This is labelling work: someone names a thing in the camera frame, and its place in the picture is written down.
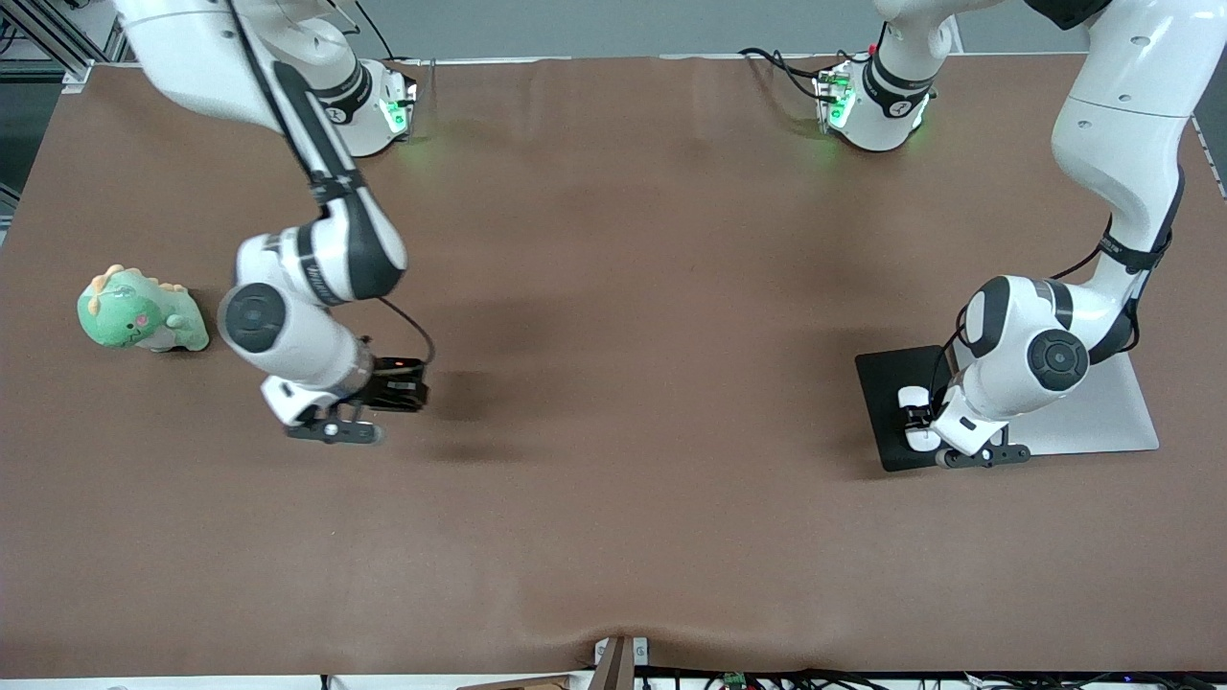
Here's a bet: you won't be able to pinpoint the white computer mouse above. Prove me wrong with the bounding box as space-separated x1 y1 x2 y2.
897 385 945 454

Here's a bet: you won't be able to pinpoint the black mouse pad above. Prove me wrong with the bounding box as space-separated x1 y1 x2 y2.
854 345 978 473

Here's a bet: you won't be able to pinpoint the silver closed laptop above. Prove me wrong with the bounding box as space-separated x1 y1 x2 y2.
952 335 1161 457

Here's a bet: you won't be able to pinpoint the brown table cover mat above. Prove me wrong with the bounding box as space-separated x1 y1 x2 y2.
0 53 1227 678

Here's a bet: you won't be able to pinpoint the green dinosaur plush toy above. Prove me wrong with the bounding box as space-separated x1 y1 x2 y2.
77 264 211 354

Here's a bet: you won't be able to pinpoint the black right base cable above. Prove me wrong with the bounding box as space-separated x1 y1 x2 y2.
359 0 434 70

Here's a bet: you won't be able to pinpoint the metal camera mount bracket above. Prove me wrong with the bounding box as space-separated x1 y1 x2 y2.
592 635 650 690

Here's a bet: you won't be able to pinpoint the black left base cables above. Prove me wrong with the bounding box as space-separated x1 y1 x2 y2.
738 46 849 104

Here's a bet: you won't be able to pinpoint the aluminium frame post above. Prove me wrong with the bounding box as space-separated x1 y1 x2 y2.
0 0 126 89

